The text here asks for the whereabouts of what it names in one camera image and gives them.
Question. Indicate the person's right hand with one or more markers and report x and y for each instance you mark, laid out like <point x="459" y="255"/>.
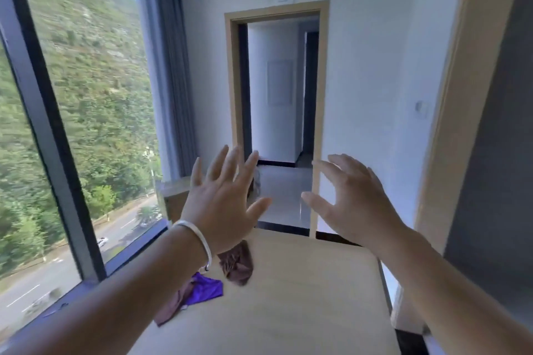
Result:
<point x="362" y="209"/>

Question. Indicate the person's left hand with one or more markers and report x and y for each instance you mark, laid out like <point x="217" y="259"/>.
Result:
<point x="220" y="209"/>

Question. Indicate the brown towel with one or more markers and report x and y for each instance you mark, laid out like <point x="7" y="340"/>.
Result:
<point x="168" y="313"/>
<point x="237" y="265"/>

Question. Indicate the purple towel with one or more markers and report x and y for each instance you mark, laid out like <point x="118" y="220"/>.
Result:
<point x="206" y="290"/>

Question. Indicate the person's left forearm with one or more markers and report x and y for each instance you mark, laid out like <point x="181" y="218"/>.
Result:
<point x="116" y="309"/>

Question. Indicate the person's right forearm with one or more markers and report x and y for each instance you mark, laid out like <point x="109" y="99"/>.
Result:
<point x="449" y="305"/>

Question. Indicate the clear plastic bag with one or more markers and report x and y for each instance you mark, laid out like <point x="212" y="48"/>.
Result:
<point x="256" y="184"/>

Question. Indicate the brown cardboard box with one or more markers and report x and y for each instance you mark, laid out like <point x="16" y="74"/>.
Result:
<point x="175" y="201"/>

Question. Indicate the dark blue room curtain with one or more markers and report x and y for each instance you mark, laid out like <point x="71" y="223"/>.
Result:
<point x="245" y="97"/>

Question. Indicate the blue grey curtain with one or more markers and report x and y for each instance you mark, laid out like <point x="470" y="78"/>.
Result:
<point x="175" y="76"/>

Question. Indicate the white sheer curtain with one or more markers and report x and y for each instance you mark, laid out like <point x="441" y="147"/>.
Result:
<point x="152" y="76"/>

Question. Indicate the black scissors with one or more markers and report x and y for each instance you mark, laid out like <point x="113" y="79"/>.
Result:
<point x="56" y="310"/>

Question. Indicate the dark framed window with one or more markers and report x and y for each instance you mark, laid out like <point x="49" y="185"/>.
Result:
<point x="46" y="117"/>

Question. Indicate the beige open doorway frame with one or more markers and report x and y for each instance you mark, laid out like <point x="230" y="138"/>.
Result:
<point x="233" y="117"/>

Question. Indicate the white wall panel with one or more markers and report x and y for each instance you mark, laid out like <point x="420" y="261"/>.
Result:
<point x="280" y="82"/>

